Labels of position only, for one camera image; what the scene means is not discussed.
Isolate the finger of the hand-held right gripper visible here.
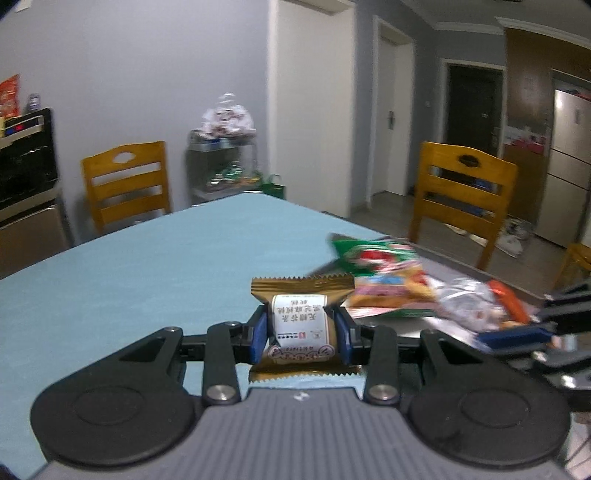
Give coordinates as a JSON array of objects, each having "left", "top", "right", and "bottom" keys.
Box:
[{"left": 478, "top": 329, "right": 552, "bottom": 354}]

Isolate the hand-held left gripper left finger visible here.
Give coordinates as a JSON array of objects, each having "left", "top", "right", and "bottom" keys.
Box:
[{"left": 60, "top": 307, "right": 269, "bottom": 407}]

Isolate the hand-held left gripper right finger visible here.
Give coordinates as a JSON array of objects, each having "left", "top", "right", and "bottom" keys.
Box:
[{"left": 335, "top": 307, "right": 546, "bottom": 406}]

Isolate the orange snack packet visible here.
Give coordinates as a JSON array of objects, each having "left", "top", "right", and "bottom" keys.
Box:
[{"left": 488, "top": 279, "right": 532, "bottom": 326}]

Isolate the brown pastry packet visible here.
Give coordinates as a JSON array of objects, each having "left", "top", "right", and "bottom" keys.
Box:
[{"left": 248, "top": 273, "right": 363, "bottom": 385}]

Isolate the clear nut packet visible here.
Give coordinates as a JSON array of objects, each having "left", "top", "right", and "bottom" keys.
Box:
[{"left": 434, "top": 277, "right": 504, "bottom": 333}]

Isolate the grey cardboard box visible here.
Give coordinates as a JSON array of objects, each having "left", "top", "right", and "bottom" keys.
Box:
[{"left": 314, "top": 240, "right": 555, "bottom": 352}]

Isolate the green prawn cracker packet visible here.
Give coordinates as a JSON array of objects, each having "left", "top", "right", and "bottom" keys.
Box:
[{"left": 329, "top": 234, "right": 437, "bottom": 319}]

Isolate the yellow wooden stool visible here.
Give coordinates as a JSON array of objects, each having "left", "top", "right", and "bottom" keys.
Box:
[{"left": 551, "top": 242, "right": 591, "bottom": 291}]

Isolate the white plastic bag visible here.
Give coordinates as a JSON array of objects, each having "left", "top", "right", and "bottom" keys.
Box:
[
  {"left": 201, "top": 92, "right": 257, "bottom": 139},
  {"left": 496, "top": 217, "right": 536, "bottom": 258}
]

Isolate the green tote bag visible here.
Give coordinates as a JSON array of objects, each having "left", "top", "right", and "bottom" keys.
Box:
[{"left": 259, "top": 173, "right": 287, "bottom": 200}]

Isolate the silver refrigerator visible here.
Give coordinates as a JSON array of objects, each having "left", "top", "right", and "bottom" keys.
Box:
[{"left": 536, "top": 69, "right": 591, "bottom": 250}]

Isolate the green wrapped candy pile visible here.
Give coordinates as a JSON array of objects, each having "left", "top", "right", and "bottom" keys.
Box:
[{"left": 205, "top": 166, "right": 262, "bottom": 190}]

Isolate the grey shelf trolley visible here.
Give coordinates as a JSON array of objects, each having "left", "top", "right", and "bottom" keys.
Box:
[{"left": 186, "top": 129, "right": 259, "bottom": 206}]

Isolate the wooden chair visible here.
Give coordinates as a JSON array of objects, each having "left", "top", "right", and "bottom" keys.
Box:
[
  {"left": 409, "top": 141, "right": 519, "bottom": 273},
  {"left": 81, "top": 141, "right": 172, "bottom": 236}
]

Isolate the dark entrance door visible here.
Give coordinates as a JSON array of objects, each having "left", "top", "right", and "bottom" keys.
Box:
[{"left": 441, "top": 59, "right": 505, "bottom": 158}]

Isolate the white door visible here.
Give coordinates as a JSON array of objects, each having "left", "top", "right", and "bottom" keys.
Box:
[{"left": 372, "top": 23, "right": 414, "bottom": 197}]

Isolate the brown wooden cabinet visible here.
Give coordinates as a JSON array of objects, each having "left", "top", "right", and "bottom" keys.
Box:
[{"left": 503, "top": 28, "right": 591, "bottom": 222}]

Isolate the beige dispenser cabinet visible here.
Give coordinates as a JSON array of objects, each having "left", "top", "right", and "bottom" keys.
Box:
[{"left": 0, "top": 182, "right": 75, "bottom": 280}]

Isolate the red snack bag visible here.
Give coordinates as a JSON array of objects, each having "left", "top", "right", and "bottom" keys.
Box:
[{"left": 0, "top": 74, "right": 21, "bottom": 118}]

